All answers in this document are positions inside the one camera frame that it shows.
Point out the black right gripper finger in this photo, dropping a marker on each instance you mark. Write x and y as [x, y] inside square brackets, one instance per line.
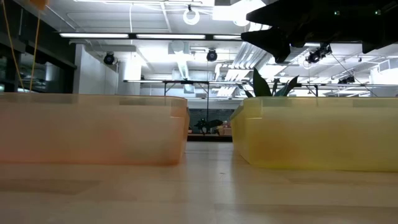
[273, 40]
[286, 14]

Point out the black background robot arm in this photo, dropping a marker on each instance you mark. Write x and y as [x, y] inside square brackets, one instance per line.
[208, 124]

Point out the translucent yellow plastic bin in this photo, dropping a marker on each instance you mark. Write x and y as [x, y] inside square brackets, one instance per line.
[311, 133]

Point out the translucent orange plastic bin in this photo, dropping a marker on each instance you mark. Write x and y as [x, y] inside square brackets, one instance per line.
[93, 133]

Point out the green spiky-leaf plant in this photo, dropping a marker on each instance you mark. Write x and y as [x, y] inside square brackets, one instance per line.
[260, 84]

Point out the round black ceiling fixture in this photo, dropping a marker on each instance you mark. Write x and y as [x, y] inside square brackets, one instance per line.
[211, 55]
[109, 58]

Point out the brown cardboard boxes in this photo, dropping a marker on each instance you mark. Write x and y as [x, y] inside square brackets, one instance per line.
[225, 130]

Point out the long ceiling light fixture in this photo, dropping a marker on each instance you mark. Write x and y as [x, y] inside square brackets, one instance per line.
[93, 35]

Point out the black ceiling camera device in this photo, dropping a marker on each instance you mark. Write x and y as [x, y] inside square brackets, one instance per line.
[346, 80]
[317, 54]

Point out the black aluminium rig frame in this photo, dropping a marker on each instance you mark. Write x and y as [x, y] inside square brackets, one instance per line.
[210, 137]

